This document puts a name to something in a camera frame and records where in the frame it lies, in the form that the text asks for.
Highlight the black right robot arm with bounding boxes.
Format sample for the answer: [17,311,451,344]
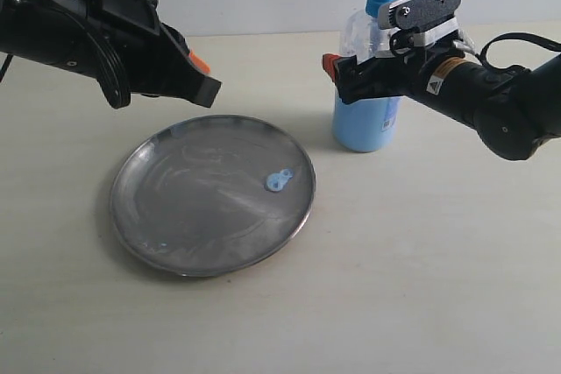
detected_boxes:
[322,31,560,161]

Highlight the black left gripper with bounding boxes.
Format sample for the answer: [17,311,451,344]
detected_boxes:
[81,0,222,108]

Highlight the blue soap blob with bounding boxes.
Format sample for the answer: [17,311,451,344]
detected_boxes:
[265,168,294,193]

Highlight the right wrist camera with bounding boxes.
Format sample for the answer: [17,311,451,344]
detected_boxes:
[378,0,462,47]

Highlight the blue pump soap bottle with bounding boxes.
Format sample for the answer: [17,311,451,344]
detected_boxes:
[332,0,400,153]

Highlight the round steel plate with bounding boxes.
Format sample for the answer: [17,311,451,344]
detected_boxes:
[108,115,316,278]

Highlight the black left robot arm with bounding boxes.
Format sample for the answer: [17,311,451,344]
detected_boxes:
[1,0,221,109]

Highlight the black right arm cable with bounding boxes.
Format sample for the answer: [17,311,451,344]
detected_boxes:
[464,32,561,71]

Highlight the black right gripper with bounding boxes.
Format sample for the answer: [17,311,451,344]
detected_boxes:
[322,30,472,105]

